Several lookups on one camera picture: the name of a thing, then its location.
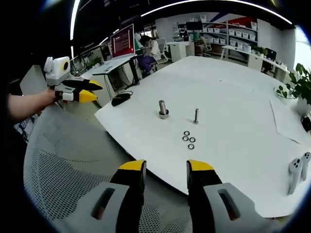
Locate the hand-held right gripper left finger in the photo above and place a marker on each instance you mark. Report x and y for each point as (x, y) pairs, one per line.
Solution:
(131, 177)

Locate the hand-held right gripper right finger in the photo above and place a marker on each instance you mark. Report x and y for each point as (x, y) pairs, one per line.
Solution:
(204, 177)

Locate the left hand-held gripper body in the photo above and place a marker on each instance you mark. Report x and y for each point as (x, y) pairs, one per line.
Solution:
(57, 70)

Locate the small threaded stud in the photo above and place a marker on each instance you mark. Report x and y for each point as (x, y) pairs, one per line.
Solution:
(196, 115)

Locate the large black washer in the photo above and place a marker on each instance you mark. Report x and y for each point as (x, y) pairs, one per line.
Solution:
(167, 112)

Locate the large threaded stud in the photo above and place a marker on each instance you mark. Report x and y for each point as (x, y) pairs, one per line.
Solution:
(162, 105)

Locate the person's left hand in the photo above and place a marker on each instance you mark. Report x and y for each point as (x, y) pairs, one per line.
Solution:
(52, 95)

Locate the white standing desk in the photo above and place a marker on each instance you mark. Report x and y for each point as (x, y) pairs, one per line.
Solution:
(111, 65)

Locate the black computer mouse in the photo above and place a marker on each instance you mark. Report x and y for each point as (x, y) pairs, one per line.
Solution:
(120, 99)

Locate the computer monitor with red screen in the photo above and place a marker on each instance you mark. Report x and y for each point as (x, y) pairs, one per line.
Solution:
(122, 41)

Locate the white mesh office chair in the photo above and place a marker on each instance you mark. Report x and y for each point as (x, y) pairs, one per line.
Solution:
(73, 155)

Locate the white handheld controller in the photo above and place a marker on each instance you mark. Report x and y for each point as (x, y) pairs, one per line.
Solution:
(295, 174)
(306, 165)

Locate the white paper sheet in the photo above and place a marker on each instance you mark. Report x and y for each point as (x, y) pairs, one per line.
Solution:
(284, 121)

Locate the low white cabinet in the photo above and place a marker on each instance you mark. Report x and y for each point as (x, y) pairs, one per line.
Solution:
(181, 51)

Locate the white plant pot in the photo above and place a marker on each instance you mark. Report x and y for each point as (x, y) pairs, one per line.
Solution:
(303, 106)

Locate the black screen on stand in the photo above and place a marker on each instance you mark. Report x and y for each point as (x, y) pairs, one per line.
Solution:
(194, 26)

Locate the long white counter desk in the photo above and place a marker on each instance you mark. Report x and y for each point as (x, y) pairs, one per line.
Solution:
(255, 60)

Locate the green potted plant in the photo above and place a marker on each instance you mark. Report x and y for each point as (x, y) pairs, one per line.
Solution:
(302, 80)

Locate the small black monitor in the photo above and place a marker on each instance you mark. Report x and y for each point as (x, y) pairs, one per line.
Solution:
(271, 54)

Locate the shelf of white storage bins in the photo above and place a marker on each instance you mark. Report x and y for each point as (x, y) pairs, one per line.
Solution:
(233, 32)

